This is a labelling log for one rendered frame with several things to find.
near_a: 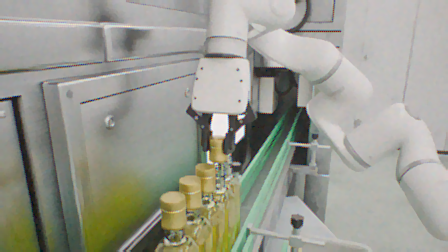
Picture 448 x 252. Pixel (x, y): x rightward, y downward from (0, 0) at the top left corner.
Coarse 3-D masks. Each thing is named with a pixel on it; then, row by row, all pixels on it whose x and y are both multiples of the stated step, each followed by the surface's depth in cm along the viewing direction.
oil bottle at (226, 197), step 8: (216, 192) 60; (224, 192) 60; (232, 192) 62; (216, 200) 59; (224, 200) 59; (232, 200) 61; (224, 208) 59; (232, 208) 62; (232, 216) 63; (232, 224) 63; (232, 232) 64; (232, 240) 64
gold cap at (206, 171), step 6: (198, 168) 53; (204, 168) 53; (210, 168) 53; (198, 174) 53; (204, 174) 53; (210, 174) 53; (204, 180) 53; (210, 180) 53; (204, 186) 53; (210, 186) 54; (204, 192) 54; (210, 192) 54
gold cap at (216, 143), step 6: (210, 138) 58; (216, 138) 58; (222, 138) 58; (210, 144) 58; (216, 144) 57; (222, 144) 57; (210, 150) 58; (216, 150) 57; (222, 150) 58; (210, 156) 58; (216, 156) 58; (222, 156) 58; (216, 162) 58; (222, 162) 58
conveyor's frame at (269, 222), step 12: (300, 132) 172; (288, 156) 137; (288, 168) 127; (288, 180) 131; (276, 192) 105; (276, 204) 102; (264, 216) 91; (276, 216) 105; (264, 228) 86; (264, 240) 86
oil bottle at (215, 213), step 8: (200, 208) 55; (208, 208) 55; (216, 208) 55; (208, 216) 54; (216, 216) 54; (224, 216) 58; (216, 224) 54; (224, 224) 58; (216, 232) 54; (224, 232) 59; (216, 240) 55; (224, 240) 59; (216, 248) 55; (224, 248) 60
